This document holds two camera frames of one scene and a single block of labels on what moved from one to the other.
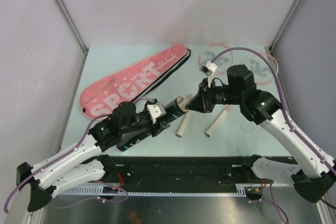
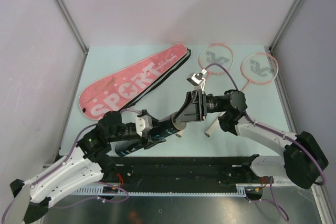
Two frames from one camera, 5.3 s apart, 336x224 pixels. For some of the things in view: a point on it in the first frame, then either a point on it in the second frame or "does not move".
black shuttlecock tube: [172, 108] -> [175, 122]
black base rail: [175, 176] does not move
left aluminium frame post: [68, 18] does not move
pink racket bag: [133, 83] does not move
